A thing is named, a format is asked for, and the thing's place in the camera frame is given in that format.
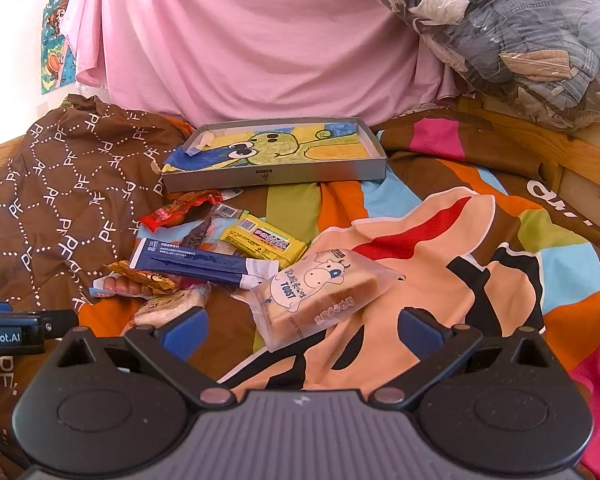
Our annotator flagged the round cake clear packet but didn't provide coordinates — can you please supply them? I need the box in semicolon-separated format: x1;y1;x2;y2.
122;284;211;334

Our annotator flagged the gold jerky packet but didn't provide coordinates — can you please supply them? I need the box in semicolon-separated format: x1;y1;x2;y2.
106;260;180;296

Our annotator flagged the blue white long packet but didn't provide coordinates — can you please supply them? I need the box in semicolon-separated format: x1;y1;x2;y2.
130;237;279;290

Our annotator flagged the dark dried snack clear wrapper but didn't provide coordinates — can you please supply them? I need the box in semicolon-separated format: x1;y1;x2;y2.
180;203;244;256

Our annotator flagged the red snack packet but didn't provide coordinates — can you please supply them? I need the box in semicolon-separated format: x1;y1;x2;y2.
140;190;223;233

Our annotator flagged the toast bread packet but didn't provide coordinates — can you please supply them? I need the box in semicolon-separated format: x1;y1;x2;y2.
236;248;405;352

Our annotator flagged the yellow snack bar packet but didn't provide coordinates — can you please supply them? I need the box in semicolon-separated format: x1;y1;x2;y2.
220;214;308;270

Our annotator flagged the pink sausages white packet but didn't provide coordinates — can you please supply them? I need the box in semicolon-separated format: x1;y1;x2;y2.
88;273;154;299

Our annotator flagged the colourful cartoon blanket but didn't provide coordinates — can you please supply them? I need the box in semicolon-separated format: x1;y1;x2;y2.
76;106;600;480

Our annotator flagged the brown PF patterned quilt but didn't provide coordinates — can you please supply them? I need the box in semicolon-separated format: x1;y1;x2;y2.
0;93;194;480

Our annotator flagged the grey tray with cartoon liner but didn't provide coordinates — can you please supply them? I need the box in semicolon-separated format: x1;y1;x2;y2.
161;117;387;193

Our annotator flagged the pink sheet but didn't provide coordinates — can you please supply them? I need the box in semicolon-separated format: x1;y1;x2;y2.
61;0;457;125

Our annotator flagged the clear bag of clothes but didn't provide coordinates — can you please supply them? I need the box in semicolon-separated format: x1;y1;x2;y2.
378;0;600;130

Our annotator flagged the cartoon wall poster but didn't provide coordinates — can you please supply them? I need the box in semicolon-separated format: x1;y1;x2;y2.
40;0;76;94

